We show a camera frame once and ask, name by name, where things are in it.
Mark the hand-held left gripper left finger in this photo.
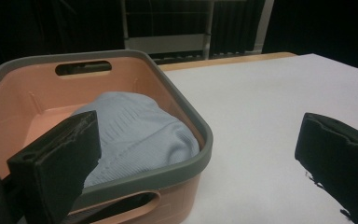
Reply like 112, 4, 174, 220
7, 110, 103, 224

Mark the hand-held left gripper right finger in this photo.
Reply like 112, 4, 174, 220
294, 112, 358, 224

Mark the white metal stand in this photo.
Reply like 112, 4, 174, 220
120, 0, 274, 60

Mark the pink basket with grey rim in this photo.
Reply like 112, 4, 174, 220
0, 49, 213, 224

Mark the light blue knit garment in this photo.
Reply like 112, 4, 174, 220
71, 91, 200, 189

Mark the white table mat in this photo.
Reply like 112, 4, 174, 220
162, 53, 358, 224

